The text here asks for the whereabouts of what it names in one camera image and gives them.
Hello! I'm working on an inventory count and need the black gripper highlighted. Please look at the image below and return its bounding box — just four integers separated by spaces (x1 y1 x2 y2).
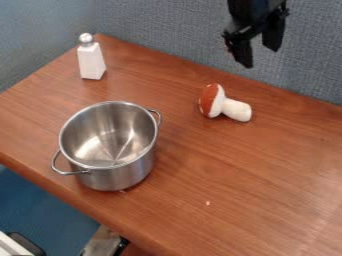
223 0 288 68

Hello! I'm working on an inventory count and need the red and white toy mushroom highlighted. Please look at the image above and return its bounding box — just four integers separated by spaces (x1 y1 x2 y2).
197 83 252 122

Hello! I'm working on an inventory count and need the stainless steel pot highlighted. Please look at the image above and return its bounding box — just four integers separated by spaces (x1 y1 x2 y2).
50 101 161 191

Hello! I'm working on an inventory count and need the white salt shaker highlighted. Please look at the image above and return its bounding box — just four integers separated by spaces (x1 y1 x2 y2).
77 33 106 80

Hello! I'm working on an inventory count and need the grey table leg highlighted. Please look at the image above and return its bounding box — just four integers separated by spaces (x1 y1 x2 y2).
78 225 129 256

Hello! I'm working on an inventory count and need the white and black floor object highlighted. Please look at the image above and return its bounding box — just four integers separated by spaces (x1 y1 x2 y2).
0 231 46 256

